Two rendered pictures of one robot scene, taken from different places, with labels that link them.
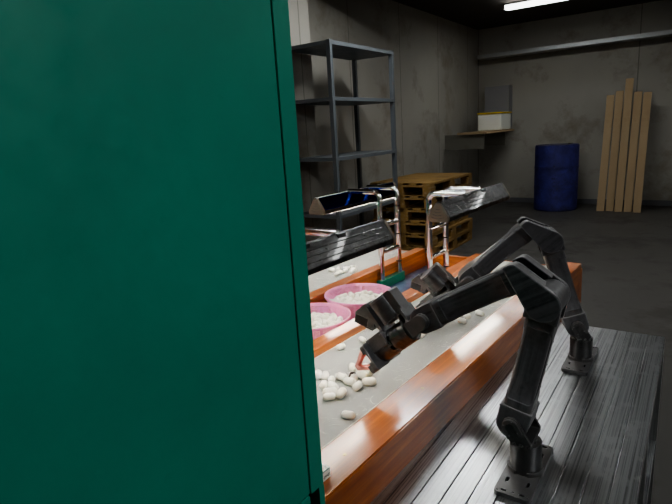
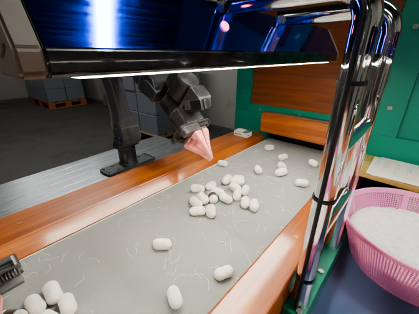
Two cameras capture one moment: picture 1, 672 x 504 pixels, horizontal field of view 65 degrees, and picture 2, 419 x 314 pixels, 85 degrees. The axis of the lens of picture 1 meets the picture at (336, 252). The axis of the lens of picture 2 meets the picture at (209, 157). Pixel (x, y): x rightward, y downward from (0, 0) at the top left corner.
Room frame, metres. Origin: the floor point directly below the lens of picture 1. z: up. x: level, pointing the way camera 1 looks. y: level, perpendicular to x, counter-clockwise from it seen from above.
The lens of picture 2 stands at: (1.72, 0.00, 1.05)
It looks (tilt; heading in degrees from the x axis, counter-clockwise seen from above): 24 degrees down; 184
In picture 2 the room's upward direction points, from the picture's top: straight up
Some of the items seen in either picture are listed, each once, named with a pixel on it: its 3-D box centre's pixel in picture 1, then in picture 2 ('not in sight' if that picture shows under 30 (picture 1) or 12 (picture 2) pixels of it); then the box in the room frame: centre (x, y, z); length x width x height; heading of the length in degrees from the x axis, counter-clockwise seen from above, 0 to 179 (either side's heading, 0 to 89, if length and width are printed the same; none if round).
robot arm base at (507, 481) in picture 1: (525, 454); (127, 155); (0.95, -0.36, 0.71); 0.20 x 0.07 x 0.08; 145
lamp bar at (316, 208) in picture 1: (358, 196); not in sight; (2.43, -0.12, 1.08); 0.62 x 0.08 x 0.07; 142
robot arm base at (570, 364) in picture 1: (580, 348); not in sight; (1.45, -0.71, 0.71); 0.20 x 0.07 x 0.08; 145
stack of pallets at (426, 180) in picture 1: (423, 212); not in sight; (6.03, -1.04, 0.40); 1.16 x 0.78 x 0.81; 145
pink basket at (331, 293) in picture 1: (359, 304); not in sight; (1.93, -0.08, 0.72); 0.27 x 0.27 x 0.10
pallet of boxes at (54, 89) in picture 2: not in sight; (52, 77); (-3.52, -3.94, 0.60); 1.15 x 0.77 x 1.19; 55
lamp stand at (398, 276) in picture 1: (374, 235); not in sight; (2.38, -0.18, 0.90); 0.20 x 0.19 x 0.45; 142
